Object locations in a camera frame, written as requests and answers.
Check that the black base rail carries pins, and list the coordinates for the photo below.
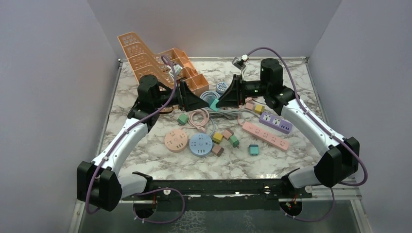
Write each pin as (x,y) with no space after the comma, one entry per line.
(218,195)

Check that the blue round power socket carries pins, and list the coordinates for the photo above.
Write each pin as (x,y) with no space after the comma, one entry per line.
(200,145)

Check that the yellow usb charger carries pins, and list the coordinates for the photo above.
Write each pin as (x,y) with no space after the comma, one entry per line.
(217,138)

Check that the pink round power socket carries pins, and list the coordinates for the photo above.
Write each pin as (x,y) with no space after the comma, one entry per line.
(176,140)

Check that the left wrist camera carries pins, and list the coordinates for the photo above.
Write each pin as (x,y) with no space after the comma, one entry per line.
(178,70)

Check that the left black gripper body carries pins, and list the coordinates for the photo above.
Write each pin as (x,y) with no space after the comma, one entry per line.
(183,96)

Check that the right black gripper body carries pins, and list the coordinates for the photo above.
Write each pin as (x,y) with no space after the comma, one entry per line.
(239,95)

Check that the dark green usb charger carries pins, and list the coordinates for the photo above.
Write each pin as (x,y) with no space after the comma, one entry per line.
(234,141)

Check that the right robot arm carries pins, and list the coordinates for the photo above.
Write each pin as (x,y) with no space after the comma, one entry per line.
(339,155)

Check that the yellow charger near strip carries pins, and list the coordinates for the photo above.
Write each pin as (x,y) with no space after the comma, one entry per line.
(259,109)

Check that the orange plastic file organizer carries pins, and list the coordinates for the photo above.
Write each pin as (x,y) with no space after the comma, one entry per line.
(143,62)

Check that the pink power strip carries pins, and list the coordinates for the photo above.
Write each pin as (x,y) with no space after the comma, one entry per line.
(265,136)

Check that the purple power strip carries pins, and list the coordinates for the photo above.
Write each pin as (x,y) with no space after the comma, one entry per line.
(276,122)

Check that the brown pink usb charger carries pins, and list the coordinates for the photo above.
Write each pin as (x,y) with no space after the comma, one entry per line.
(217,150)

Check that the small pink charger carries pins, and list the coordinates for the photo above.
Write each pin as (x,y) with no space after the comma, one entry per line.
(249,106)

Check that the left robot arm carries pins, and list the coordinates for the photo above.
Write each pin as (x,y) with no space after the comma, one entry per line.
(98,182)

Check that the round blue patterned tin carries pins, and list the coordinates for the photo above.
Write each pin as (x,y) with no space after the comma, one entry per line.
(221,87)

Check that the teal blue usb charger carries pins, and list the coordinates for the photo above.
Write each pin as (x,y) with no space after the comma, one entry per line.
(253,149)

